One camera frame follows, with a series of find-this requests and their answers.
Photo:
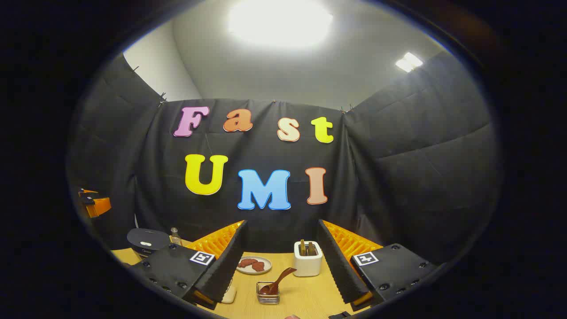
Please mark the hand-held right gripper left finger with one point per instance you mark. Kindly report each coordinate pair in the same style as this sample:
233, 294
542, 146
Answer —
226, 266

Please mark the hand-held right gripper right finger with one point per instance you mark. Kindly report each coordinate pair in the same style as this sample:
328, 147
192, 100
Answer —
339, 266

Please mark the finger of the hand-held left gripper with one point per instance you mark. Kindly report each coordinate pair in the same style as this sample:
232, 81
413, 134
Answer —
87, 193
101, 207

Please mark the brown wooden spoon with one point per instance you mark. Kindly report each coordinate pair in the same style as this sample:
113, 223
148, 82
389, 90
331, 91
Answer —
269, 289

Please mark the black rice cooker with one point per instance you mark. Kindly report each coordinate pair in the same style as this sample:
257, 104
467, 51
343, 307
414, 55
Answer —
148, 239

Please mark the white utensil holder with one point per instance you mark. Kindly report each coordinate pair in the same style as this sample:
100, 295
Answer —
308, 266

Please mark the red meat slice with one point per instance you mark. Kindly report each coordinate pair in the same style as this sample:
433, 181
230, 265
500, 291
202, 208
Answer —
247, 262
258, 266

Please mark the white round plate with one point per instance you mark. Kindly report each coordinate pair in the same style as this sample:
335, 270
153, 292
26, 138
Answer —
248, 271

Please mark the small clear glass bottle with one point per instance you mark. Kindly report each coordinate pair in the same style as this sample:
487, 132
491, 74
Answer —
176, 238

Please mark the black backdrop cloth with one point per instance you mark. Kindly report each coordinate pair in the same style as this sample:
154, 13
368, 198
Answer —
390, 177

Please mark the small ceiling light panel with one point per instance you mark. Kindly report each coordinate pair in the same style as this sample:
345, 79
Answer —
408, 62

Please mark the large ceiling light panel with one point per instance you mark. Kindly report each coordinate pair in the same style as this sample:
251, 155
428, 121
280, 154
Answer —
279, 22

